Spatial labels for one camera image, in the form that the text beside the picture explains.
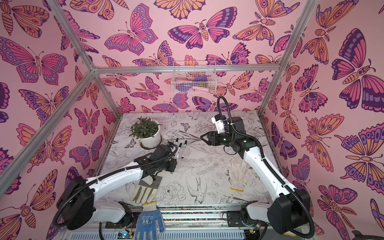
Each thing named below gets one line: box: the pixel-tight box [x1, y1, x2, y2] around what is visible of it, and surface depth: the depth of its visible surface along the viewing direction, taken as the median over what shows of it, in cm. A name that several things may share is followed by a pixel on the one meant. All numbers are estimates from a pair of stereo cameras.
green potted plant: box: [129, 116, 163, 139], surface depth 91 cm
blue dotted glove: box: [134, 202, 165, 240], surface depth 74 cm
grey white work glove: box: [130, 175, 163, 204], surface depth 84 cm
